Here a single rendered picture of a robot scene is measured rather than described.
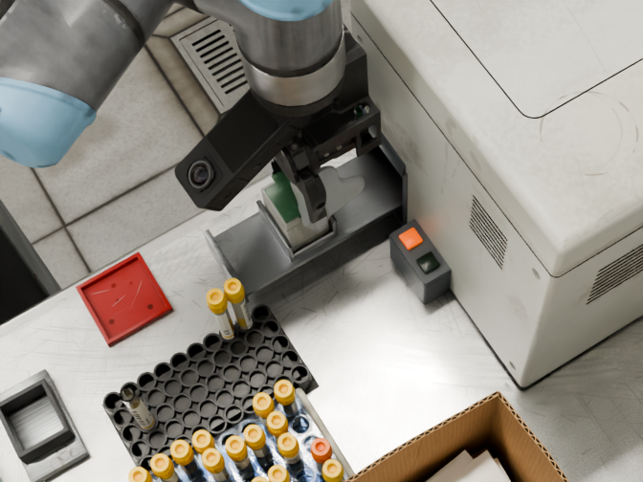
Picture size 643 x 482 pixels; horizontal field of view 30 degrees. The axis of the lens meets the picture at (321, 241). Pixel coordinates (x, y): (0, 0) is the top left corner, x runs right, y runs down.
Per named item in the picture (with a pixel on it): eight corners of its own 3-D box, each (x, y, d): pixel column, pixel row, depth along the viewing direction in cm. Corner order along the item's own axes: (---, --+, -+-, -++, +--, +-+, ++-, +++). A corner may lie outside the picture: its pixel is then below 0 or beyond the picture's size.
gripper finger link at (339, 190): (380, 224, 105) (365, 157, 97) (321, 257, 104) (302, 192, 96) (362, 201, 107) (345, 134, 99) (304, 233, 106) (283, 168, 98)
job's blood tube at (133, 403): (155, 419, 107) (130, 383, 98) (162, 430, 107) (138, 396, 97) (142, 427, 107) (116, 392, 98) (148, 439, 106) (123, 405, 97)
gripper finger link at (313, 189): (336, 226, 99) (318, 160, 92) (320, 235, 99) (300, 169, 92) (308, 190, 102) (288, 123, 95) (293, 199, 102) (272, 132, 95)
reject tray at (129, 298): (140, 254, 114) (139, 251, 114) (173, 310, 112) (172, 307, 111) (77, 290, 113) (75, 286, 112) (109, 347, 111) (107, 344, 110)
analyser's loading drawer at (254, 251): (394, 144, 115) (394, 117, 111) (432, 196, 113) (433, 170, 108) (209, 250, 112) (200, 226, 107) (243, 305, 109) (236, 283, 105)
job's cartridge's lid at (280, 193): (298, 164, 105) (298, 160, 105) (325, 204, 104) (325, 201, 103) (259, 185, 105) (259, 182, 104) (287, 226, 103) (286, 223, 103)
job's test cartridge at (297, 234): (303, 194, 111) (299, 162, 105) (330, 233, 109) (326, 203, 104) (266, 215, 110) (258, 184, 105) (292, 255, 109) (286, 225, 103)
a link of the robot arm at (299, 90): (270, 96, 82) (212, 13, 85) (277, 130, 86) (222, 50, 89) (364, 45, 83) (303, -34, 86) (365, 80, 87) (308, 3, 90)
